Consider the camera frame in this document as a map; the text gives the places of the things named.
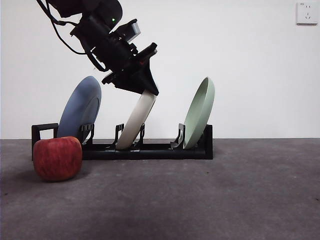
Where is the cream yellow plate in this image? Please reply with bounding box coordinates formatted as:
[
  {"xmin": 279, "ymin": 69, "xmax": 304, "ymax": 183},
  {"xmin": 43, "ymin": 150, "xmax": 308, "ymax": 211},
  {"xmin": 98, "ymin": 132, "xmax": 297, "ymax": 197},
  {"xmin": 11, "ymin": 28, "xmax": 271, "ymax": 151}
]
[{"xmin": 115, "ymin": 91, "xmax": 157, "ymax": 151}]

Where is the red apple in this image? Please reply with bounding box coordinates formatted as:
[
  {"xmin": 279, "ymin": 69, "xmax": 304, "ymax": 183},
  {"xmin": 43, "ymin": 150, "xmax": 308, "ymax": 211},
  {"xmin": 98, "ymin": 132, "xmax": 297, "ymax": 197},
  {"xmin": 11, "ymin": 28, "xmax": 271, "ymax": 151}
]
[{"xmin": 32, "ymin": 136, "xmax": 83, "ymax": 182}]

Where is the blue plate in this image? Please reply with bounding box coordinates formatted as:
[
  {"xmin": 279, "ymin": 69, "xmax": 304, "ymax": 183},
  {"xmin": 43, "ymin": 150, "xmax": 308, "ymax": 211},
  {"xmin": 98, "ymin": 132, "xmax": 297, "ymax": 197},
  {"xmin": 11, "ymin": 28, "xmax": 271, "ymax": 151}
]
[{"xmin": 56, "ymin": 76, "xmax": 102, "ymax": 145}]

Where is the green plate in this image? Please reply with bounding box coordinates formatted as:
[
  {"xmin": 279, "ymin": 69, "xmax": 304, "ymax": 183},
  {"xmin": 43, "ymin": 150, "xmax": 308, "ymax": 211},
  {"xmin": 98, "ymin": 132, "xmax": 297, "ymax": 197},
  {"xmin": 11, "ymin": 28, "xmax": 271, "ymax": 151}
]
[{"xmin": 183, "ymin": 76, "xmax": 216, "ymax": 150}]

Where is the black plate rack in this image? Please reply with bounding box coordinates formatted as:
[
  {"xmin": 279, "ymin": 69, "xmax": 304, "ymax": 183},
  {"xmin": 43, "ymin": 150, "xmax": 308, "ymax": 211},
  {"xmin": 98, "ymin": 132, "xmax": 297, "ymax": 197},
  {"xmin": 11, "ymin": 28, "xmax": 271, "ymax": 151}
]
[{"xmin": 31, "ymin": 122, "xmax": 214, "ymax": 161}]

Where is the short black arm cable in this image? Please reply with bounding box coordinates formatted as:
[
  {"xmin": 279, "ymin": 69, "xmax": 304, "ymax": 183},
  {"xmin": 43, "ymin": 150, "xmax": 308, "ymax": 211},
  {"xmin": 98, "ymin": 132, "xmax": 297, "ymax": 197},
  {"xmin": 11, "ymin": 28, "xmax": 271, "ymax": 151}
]
[{"xmin": 88, "ymin": 46, "xmax": 107, "ymax": 73}]

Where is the pale grey left wrist camera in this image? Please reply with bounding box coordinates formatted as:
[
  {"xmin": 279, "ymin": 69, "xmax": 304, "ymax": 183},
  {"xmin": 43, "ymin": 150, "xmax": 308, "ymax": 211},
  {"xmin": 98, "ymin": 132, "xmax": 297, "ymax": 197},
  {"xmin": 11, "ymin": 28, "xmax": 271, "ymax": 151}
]
[{"xmin": 113, "ymin": 18, "xmax": 141, "ymax": 43}]

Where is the long black arm cable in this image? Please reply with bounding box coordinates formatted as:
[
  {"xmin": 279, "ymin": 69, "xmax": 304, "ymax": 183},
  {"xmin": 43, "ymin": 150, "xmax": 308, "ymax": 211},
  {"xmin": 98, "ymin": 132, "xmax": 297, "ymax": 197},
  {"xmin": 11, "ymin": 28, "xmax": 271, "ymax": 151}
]
[{"xmin": 36, "ymin": 0, "xmax": 88, "ymax": 56}]

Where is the white wall socket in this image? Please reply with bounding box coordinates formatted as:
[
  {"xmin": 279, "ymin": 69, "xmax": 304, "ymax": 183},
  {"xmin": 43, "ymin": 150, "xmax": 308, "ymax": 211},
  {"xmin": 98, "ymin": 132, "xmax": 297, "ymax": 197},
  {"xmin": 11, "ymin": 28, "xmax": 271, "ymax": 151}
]
[{"xmin": 296, "ymin": 2, "xmax": 318, "ymax": 26}]

